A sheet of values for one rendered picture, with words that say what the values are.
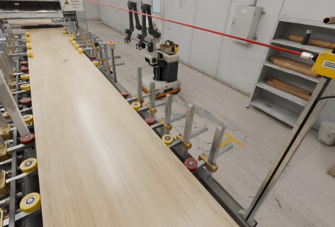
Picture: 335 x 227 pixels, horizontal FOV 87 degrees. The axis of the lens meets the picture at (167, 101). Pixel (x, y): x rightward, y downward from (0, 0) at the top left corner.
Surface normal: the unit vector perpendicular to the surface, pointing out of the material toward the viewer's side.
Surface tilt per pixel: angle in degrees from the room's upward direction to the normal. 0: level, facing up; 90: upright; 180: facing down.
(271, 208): 0
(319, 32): 90
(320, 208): 0
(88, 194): 0
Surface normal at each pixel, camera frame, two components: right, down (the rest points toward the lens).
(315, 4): -0.82, 0.26
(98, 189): 0.05, -0.85
